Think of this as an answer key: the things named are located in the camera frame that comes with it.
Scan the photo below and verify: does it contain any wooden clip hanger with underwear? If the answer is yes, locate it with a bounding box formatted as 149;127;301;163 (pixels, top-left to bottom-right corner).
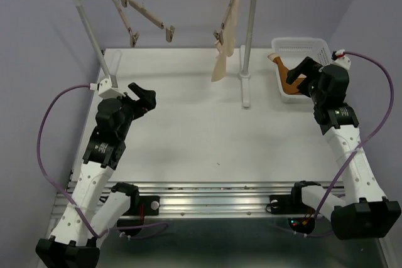
213;0;235;45

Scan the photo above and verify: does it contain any beige underwear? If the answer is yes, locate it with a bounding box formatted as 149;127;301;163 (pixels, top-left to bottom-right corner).
211;0;240;82

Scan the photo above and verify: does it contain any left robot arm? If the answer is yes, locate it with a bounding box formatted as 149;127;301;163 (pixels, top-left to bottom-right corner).
35;83;156;267

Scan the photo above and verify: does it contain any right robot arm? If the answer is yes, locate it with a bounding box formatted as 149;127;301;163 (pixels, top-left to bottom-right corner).
286;55;401;240

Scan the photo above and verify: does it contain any brown underwear in basket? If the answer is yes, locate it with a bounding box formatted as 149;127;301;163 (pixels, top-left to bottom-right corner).
267;53;315;96

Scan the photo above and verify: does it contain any wooden clip hanger far left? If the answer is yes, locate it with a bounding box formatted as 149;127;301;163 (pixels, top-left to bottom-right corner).
112;0;139;48

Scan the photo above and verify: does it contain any white plastic basket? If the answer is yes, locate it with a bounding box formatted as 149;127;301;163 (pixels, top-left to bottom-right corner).
268;37;331;104

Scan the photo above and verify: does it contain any white metal clothes rack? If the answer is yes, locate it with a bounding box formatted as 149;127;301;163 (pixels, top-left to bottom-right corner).
73;0;257;109

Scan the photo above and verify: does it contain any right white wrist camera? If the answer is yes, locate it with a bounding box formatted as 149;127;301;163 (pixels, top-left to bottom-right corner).
331;49;351;70

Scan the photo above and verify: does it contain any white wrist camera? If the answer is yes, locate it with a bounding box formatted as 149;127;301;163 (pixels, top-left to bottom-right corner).
89;79;124;99
331;49;351;70

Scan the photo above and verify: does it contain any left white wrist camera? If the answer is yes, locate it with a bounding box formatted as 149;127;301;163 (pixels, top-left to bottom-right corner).
89;79;124;99

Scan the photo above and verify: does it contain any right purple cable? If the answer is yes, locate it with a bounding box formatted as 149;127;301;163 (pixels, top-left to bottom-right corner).
293;50;394;239

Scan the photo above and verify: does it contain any purple cable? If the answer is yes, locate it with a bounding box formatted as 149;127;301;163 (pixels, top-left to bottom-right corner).
36;83;170;241
293;50;394;239

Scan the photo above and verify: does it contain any aluminium rail base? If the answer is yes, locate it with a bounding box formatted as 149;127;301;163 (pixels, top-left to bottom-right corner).
52;181;349;220

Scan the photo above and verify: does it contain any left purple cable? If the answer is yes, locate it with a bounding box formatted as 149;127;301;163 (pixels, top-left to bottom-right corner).
36;83;170;241

